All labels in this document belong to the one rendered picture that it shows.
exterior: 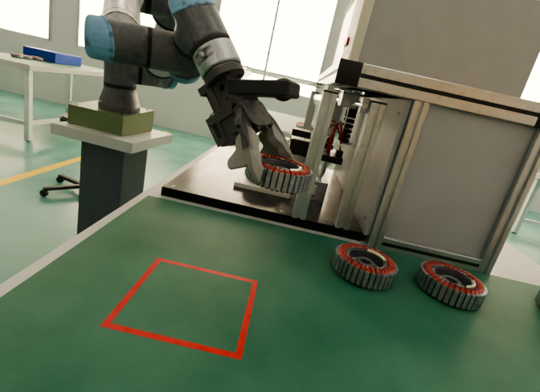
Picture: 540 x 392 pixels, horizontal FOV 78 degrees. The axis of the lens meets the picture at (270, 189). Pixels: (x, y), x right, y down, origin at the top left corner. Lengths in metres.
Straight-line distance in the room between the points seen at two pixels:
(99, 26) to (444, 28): 0.68
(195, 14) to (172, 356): 0.50
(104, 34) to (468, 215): 0.79
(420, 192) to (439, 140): 0.11
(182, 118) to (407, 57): 5.32
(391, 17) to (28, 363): 0.82
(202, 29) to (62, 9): 6.31
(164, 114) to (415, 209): 5.52
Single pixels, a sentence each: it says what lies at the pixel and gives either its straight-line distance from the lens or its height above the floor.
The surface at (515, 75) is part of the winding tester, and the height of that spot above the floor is 1.17.
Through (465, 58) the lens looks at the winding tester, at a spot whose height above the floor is 1.18.
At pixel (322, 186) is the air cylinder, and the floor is 0.81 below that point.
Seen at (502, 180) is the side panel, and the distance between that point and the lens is 0.85.
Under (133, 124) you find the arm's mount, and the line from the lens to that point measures 1.42.
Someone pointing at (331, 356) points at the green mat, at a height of 0.75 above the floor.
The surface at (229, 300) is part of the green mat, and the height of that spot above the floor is 0.75.
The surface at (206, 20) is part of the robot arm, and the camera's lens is 0.62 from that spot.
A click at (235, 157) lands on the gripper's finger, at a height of 0.92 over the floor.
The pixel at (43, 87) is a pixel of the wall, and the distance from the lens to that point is 7.09.
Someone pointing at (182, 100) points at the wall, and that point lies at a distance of 5.95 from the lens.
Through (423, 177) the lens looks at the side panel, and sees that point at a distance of 0.78.
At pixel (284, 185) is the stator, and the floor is 0.90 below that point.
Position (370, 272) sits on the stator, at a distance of 0.60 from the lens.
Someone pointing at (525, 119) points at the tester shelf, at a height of 1.08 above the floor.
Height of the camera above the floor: 1.04
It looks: 17 degrees down
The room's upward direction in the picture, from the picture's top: 13 degrees clockwise
